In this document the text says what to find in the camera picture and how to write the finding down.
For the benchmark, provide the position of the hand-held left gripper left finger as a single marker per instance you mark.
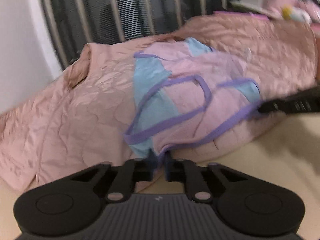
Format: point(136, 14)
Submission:
point(153, 166)

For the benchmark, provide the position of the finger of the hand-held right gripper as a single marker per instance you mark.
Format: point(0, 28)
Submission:
point(275, 107)

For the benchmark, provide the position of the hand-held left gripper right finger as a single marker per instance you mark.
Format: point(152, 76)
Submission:
point(168, 167)

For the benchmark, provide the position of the pink and blue mesh vest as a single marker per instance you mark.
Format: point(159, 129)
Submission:
point(190, 100)

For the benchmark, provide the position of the pink quilted jacket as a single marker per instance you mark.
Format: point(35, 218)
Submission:
point(62, 120)

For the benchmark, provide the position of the yellow and white plush toy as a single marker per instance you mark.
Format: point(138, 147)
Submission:
point(296, 13)

